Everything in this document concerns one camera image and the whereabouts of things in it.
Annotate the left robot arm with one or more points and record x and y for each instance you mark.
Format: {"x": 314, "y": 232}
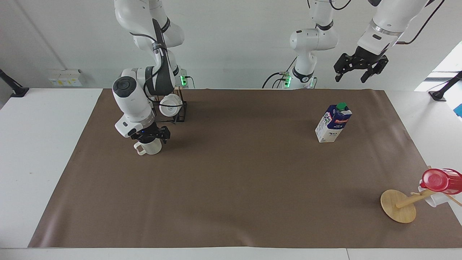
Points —
{"x": 306, "y": 43}

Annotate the milk carton with green cap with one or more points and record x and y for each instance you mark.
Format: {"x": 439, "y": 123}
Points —
{"x": 332, "y": 124}

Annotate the white wall socket box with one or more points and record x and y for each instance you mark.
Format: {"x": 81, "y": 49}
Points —
{"x": 65, "y": 77}

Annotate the black stand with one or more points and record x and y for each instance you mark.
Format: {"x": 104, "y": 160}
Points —
{"x": 14, "y": 88}
{"x": 444, "y": 90}

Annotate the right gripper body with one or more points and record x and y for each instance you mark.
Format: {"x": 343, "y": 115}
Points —
{"x": 145, "y": 133}

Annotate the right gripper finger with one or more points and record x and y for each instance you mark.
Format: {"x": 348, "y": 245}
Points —
{"x": 165, "y": 134}

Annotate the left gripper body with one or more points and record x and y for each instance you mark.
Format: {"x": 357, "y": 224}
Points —
{"x": 370, "y": 57}

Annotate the wooden mug tree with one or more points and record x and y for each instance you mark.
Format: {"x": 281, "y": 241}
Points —
{"x": 397, "y": 206}

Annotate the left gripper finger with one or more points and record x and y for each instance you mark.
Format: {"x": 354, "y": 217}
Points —
{"x": 343, "y": 65}
{"x": 377, "y": 68}

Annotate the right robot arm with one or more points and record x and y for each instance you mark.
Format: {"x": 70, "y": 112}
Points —
{"x": 131, "y": 99}

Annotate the red plastic cup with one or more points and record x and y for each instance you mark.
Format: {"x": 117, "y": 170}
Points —
{"x": 440, "y": 180}

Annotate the blue object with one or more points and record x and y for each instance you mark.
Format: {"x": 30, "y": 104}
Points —
{"x": 459, "y": 110}

